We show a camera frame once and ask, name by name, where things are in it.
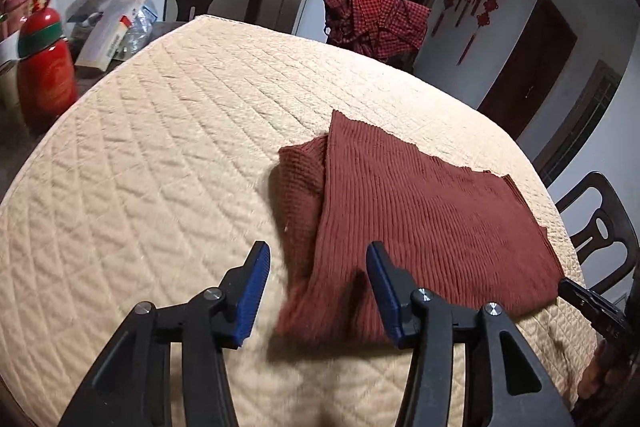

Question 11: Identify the red thermos bottle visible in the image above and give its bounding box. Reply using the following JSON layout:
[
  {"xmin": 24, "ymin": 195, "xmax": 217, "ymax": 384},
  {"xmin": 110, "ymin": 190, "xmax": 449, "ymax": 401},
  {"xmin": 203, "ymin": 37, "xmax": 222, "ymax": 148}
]
[{"xmin": 16, "ymin": 0, "xmax": 78, "ymax": 134}]

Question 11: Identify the white medicine box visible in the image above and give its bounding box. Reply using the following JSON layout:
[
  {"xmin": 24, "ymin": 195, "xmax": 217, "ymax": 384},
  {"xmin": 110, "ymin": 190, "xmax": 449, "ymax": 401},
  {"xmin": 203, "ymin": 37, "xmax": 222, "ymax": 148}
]
[{"xmin": 75, "ymin": 0, "xmax": 145, "ymax": 72}]

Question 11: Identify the red checked cloth on chair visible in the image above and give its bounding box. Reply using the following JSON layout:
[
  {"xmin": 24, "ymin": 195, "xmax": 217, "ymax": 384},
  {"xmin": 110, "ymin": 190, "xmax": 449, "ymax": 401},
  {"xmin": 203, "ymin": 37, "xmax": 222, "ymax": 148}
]
[{"xmin": 323, "ymin": 0, "xmax": 431, "ymax": 63}]

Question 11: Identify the cream quilted table cover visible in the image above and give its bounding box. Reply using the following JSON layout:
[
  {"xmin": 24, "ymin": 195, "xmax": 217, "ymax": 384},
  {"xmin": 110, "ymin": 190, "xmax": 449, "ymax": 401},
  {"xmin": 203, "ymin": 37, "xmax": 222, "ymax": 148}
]
[{"xmin": 1, "ymin": 16, "xmax": 582, "ymax": 426}]

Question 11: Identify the rust red knit sweater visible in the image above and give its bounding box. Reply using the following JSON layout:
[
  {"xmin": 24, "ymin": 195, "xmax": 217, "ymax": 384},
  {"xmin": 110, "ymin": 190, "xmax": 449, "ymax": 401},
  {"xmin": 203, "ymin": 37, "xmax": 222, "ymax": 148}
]
[{"xmin": 277, "ymin": 113, "xmax": 563, "ymax": 346}]

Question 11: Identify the dark brown door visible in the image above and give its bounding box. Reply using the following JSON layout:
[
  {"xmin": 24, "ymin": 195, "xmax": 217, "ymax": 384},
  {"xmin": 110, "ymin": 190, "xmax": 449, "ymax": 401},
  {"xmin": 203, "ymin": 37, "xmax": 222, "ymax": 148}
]
[{"xmin": 478, "ymin": 0, "xmax": 577, "ymax": 139}]

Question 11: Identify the dark framed window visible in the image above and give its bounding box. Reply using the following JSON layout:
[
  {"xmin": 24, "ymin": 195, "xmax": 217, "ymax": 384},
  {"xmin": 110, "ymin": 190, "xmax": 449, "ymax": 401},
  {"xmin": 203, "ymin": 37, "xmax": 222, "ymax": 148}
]
[{"xmin": 533, "ymin": 60, "xmax": 622, "ymax": 187}]

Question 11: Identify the dark chair at right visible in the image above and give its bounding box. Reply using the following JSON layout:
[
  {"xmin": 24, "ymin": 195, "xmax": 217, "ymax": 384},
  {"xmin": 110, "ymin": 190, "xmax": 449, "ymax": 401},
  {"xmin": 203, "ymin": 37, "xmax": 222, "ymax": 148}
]
[{"xmin": 555, "ymin": 171, "xmax": 639, "ymax": 295}]

